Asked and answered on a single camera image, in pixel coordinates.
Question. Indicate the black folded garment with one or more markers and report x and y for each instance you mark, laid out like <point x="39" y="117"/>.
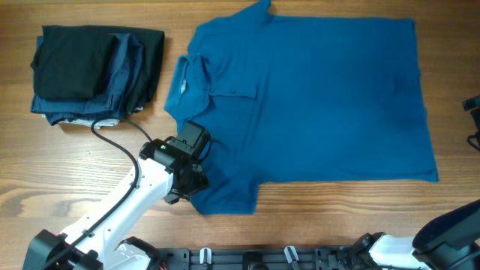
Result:
<point x="71" y="62"/>

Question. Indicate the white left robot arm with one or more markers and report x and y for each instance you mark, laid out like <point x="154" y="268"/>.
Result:
<point x="168" y="170"/>

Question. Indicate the white folded garment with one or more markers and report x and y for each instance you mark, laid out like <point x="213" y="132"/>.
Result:
<point x="90" y="123"/>

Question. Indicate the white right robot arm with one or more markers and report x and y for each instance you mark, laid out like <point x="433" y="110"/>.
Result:
<point x="447" y="242"/>

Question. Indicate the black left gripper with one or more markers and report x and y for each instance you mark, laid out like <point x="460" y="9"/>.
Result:
<point x="202" y="183"/>

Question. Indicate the blue polo shirt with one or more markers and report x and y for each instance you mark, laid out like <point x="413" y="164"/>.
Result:
<point x="306" y="99"/>

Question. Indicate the navy folded garment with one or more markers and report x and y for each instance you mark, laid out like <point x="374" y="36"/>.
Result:
<point x="122" y="74"/>

